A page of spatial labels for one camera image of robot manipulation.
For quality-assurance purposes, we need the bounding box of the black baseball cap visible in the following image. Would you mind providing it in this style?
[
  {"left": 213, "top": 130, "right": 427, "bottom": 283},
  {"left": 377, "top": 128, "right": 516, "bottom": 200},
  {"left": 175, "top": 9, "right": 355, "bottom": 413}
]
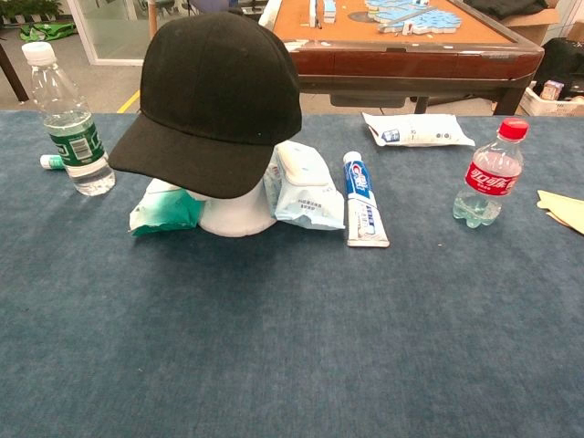
[{"left": 108, "top": 9, "right": 304, "bottom": 200}]

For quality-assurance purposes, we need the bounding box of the white foam mannequin head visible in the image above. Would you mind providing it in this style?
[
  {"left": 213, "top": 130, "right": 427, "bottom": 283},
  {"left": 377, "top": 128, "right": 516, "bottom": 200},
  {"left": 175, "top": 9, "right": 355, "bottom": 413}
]
[{"left": 189, "top": 154, "right": 278, "bottom": 238}]

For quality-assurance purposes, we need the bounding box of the red label cola bottle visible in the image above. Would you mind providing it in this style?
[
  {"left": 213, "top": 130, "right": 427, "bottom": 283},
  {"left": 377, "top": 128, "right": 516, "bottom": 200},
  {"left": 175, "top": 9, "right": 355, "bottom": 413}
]
[{"left": 452, "top": 117, "right": 530, "bottom": 230}]

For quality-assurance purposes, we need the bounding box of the green label water bottle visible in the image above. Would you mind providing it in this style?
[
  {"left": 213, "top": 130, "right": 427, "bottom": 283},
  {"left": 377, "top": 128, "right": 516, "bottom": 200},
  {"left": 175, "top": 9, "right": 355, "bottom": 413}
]
[{"left": 21, "top": 41, "right": 117, "bottom": 197}]

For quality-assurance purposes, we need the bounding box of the light blue wet wipes pack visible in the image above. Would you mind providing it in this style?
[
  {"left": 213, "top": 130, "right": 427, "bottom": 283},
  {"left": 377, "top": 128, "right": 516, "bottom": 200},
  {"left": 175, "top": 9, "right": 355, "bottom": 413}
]
[{"left": 263, "top": 140, "right": 347, "bottom": 232}]

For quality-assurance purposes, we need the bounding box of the blue white toothpaste tube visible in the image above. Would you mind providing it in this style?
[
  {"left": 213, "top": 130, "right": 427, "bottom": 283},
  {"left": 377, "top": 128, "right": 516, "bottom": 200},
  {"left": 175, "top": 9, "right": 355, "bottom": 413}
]
[{"left": 342, "top": 151, "right": 391, "bottom": 249}]

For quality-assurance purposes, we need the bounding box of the blue table cloth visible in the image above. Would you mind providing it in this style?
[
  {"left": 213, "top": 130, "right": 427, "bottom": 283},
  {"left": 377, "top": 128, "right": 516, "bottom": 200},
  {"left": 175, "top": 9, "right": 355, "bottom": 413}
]
[{"left": 0, "top": 109, "right": 584, "bottom": 438}]

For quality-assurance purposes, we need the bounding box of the green wet wipes pack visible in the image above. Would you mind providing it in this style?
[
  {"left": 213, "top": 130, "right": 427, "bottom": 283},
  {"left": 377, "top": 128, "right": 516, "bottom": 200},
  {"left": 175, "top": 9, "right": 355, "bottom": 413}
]
[{"left": 129, "top": 177, "right": 205, "bottom": 237}]

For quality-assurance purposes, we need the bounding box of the white flat wipes pack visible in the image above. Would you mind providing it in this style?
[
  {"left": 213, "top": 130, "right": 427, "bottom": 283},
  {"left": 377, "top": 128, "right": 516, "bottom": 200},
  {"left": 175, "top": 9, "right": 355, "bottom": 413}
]
[{"left": 361, "top": 111, "right": 476, "bottom": 148}]

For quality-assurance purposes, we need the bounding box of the brown wooden mahjong table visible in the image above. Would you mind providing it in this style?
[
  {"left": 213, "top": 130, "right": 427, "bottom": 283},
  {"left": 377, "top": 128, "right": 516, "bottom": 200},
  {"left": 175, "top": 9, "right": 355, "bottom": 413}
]
[{"left": 257, "top": 0, "right": 545, "bottom": 116}]

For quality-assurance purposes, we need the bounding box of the upright mahjong tile row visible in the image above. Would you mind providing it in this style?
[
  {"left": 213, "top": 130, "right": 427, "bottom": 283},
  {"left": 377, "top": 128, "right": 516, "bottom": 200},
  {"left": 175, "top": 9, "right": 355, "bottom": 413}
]
[{"left": 308, "top": 0, "right": 339, "bottom": 27}]

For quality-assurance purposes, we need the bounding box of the blue mahjong tile cluster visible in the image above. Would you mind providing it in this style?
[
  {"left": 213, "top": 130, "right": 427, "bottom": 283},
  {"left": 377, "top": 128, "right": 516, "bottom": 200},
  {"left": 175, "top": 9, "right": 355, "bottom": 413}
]
[{"left": 364, "top": 0, "right": 463, "bottom": 37}]

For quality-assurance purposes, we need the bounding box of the yellow paper sheet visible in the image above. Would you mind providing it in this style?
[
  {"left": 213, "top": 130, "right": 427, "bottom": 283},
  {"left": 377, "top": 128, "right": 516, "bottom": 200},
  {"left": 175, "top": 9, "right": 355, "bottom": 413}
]
[{"left": 537, "top": 189, "right": 584, "bottom": 236}]

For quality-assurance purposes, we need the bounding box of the white plastic basket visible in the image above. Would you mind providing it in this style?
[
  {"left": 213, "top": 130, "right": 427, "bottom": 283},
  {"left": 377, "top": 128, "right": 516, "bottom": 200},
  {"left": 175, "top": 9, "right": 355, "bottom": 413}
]
[{"left": 519, "top": 80, "right": 584, "bottom": 118}]

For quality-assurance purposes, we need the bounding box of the black cloth on mahjong table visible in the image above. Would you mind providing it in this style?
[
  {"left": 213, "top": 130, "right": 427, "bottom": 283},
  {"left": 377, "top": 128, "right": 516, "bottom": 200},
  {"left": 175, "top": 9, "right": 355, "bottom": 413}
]
[{"left": 464, "top": 0, "right": 548, "bottom": 20}]

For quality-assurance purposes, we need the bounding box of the green fabric on floor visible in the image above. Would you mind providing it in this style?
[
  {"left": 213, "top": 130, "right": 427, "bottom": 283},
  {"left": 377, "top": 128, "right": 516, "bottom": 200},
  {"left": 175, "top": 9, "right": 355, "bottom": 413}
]
[{"left": 18, "top": 21, "right": 78, "bottom": 43}]

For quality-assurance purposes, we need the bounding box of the black bag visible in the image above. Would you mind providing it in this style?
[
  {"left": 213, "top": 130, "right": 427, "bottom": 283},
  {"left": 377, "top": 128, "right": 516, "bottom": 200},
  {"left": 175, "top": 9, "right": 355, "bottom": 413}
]
[{"left": 531, "top": 37, "right": 584, "bottom": 99}]

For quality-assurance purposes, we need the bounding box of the dark wooden table leg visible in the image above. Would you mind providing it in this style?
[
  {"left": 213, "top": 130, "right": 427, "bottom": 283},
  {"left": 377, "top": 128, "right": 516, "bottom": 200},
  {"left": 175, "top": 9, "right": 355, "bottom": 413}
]
[{"left": 0, "top": 43, "right": 30, "bottom": 102}]

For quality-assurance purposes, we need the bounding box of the cardboard box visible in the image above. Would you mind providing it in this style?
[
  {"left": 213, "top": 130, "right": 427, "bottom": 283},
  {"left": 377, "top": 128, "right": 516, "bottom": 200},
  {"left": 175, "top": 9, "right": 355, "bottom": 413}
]
[{"left": 499, "top": 0, "right": 584, "bottom": 47}]

